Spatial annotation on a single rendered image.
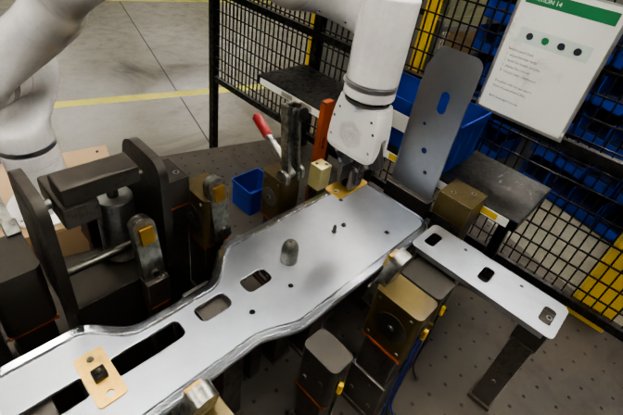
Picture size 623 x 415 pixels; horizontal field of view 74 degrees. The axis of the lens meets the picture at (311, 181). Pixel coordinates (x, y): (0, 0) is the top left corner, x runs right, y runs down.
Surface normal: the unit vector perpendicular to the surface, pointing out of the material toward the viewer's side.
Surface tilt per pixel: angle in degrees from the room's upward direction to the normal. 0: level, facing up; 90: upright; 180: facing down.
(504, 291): 0
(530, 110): 90
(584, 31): 90
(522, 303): 0
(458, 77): 90
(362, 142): 89
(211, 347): 0
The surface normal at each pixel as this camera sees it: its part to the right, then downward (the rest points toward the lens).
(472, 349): 0.14, -0.80
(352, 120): -0.69, 0.32
